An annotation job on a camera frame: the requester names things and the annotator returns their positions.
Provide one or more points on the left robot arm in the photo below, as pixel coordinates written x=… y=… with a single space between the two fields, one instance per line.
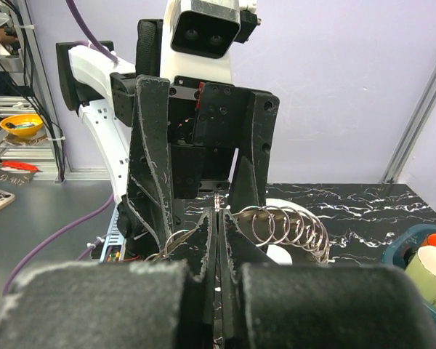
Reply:
x=84 y=73

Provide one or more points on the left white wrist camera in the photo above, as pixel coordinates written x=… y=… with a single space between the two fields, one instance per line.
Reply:
x=197 y=37

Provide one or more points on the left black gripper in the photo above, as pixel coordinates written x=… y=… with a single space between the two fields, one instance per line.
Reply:
x=190 y=136

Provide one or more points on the metal keyring disc with rings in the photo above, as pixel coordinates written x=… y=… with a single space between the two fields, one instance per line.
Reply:
x=244 y=236

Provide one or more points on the white round plate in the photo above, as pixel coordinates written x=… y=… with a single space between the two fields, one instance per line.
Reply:
x=292 y=229

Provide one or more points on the cream mug front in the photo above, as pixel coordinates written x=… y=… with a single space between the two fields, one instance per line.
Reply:
x=422 y=271

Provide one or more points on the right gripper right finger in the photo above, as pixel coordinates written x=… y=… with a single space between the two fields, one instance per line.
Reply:
x=267 y=305

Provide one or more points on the yellow bowl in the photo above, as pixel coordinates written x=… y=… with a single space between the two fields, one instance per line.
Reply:
x=22 y=125

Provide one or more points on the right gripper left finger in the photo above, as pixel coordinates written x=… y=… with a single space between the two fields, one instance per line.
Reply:
x=167 y=303

